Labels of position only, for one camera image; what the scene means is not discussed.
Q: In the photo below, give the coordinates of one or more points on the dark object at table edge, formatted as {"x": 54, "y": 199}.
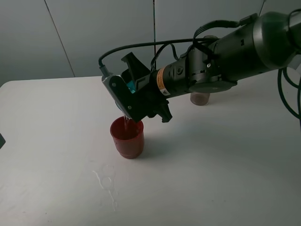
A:
{"x": 2, "y": 141}

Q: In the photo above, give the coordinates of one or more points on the clear grey water bottle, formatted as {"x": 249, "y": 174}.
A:
{"x": 200, "y": 96}

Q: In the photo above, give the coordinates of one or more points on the red plastic cup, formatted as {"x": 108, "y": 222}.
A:
{"x": 128, "y": 137}

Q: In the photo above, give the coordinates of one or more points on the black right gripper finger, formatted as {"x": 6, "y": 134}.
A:
{"x": 164, "y": 112}
{"x": 136, "y": 69}

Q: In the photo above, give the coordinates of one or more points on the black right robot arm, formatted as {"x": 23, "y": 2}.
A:
{"x": 258, "y": 45}

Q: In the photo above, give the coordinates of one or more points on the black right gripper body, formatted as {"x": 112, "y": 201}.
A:
{"x": 148, "y": 92}

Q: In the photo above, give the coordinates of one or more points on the teal translucent plastic cup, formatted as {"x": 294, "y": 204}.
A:
{"x": 125, "y": 97}

